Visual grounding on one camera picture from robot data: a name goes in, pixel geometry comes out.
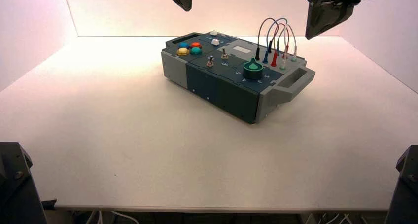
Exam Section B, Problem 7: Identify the red jumper cable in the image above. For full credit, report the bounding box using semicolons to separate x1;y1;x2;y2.
270;23;291;68

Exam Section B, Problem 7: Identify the white cable under table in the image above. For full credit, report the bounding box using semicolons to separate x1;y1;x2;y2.
85;211;141;224
316;213;370;224

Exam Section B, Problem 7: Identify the green rotary dial knob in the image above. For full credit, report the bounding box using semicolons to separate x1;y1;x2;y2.
243;57;264;81

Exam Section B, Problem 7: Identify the grey and blue control box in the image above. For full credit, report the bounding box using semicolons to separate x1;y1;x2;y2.
160;31;316;124

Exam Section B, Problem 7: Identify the black jumper cable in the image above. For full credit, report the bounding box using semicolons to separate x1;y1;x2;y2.
255;17;281;61

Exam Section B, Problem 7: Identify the white jumper cable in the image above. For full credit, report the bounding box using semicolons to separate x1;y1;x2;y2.
279;24;298;71

